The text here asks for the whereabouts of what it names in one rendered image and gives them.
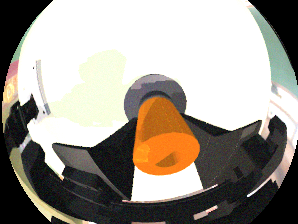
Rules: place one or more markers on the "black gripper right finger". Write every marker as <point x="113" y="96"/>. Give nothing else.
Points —
<point x="217" y="146"/>

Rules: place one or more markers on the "dark grey stepped round pedestal with shaft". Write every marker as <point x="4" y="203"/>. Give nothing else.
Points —
<point x="153" y="85"/>

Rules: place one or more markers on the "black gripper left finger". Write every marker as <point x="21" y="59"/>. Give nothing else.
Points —
<point x="112" y="159"/>

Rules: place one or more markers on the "orange knob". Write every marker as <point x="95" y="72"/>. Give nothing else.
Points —
<point x="164" y="143"/>

